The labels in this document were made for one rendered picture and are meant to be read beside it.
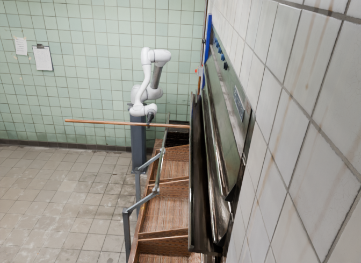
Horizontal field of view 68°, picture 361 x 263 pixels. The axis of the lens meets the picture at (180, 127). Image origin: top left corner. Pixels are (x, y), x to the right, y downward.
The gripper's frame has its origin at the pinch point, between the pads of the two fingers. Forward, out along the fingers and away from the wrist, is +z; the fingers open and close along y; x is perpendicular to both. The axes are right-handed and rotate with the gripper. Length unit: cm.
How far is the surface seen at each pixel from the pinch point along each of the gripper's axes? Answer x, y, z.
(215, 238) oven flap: -48, -28, 147
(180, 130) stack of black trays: -31, 29, -43
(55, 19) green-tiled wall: 130, -72, -123
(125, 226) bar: 5, 38, 88
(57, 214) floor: 104, 119, 9
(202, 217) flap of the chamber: -44, -21, 130
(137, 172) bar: 4.7, 26.1, 40.0
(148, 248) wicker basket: -12, 54, 94
